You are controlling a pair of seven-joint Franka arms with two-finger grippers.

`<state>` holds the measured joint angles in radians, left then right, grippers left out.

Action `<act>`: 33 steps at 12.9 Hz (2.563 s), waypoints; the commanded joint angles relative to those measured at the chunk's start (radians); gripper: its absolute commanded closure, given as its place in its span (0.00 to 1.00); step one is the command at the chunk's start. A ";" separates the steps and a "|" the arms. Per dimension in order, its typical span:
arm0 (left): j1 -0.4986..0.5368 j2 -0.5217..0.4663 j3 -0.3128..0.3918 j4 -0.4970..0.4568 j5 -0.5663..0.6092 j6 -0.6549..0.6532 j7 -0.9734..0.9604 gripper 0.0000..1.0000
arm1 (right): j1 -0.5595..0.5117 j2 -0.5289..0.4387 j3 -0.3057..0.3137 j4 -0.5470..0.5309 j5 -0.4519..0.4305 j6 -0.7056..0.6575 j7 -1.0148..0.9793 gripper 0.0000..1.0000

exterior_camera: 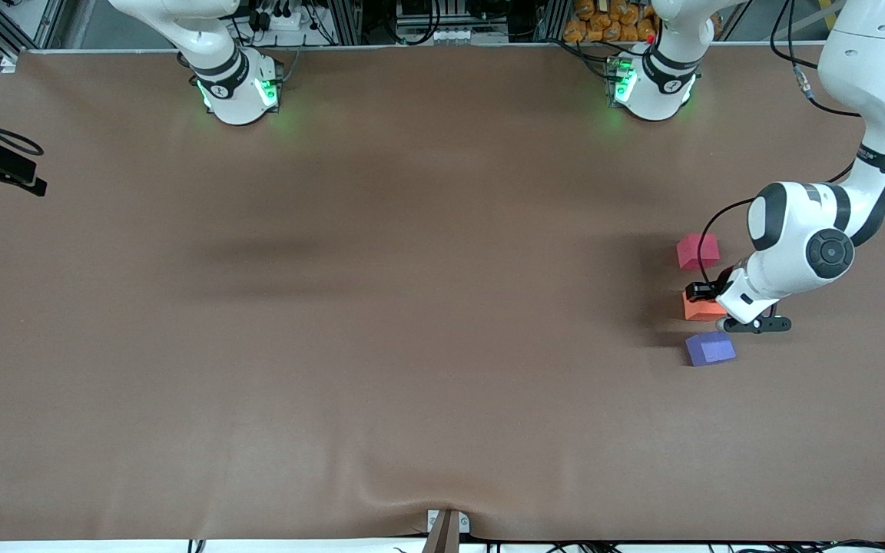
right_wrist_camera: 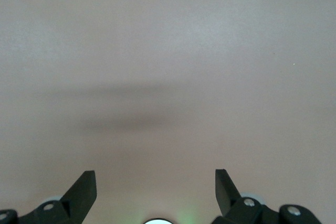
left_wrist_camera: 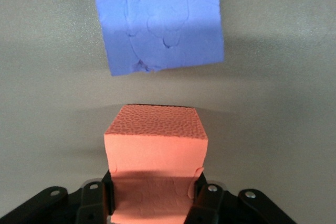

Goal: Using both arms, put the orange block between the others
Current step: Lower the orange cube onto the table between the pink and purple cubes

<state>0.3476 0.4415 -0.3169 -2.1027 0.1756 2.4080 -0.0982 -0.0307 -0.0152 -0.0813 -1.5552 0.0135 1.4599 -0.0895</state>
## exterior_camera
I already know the orange foam block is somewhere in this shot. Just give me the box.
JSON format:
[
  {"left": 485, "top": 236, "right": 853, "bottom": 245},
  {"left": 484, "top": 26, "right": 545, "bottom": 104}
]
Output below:
[{"left": 682, "top": 290, "right": 728, "bottom": 321}]

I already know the red foam block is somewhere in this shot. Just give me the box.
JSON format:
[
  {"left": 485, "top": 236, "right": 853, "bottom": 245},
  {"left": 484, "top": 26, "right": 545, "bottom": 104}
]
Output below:
[{"left": 677, "top": 233, "right": 721, "bottom": 270}]

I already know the purple foam block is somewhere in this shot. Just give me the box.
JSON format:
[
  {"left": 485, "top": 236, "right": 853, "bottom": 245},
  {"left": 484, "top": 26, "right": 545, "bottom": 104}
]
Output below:
[{"left": 684, "top": 331, "right": 738, "bottom": 367}]

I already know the brown table mat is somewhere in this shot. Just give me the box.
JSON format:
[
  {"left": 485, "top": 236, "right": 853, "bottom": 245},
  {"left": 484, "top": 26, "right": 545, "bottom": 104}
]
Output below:
[{"left": 0, "top": 42, "right": 885, "bottom": 542}]

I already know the pile of orange objects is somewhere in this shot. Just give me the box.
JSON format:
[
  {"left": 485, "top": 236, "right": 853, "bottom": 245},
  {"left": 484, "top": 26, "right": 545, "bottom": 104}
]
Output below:
[{"left": 563, "top": 0, "right": 722, "bottom": 44}]

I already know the white power strip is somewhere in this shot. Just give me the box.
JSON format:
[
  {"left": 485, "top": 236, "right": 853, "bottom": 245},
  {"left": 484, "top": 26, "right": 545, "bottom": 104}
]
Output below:
[{"left": 247, "top": 0, "right": 305, "bottom": 33}]

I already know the metal table clamp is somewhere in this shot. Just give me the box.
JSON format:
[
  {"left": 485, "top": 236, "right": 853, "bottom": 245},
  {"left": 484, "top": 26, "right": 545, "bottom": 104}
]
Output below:
[{"left": 423, "top": 508, "right": 471, "bottom": 553}]

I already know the white connector strip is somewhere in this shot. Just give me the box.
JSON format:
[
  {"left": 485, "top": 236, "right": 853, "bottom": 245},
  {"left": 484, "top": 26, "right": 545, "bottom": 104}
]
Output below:
[{"left": 426, "top": 27, "right": 489, "bottom": 45}]

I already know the black electronics box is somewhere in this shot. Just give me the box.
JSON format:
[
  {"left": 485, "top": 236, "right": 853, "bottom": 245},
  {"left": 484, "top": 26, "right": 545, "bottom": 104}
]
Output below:
[{"left": 396, "top": 0, "right": 443, "bottom": 22}]

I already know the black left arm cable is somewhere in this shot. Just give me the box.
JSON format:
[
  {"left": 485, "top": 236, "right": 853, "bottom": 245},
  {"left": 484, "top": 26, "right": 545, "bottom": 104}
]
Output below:
[{"left": 698, "top": 0, "right": 885, "bottom": 289}]

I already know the aluminium frame post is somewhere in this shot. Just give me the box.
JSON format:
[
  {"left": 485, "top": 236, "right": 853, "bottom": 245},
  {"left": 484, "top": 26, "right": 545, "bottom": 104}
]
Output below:
[
  {"left": 333, "top": 0, "right": 363, "bottom": 45},
  {"left": 539, "top": 0, "right": 570, "bottom": 43}
]

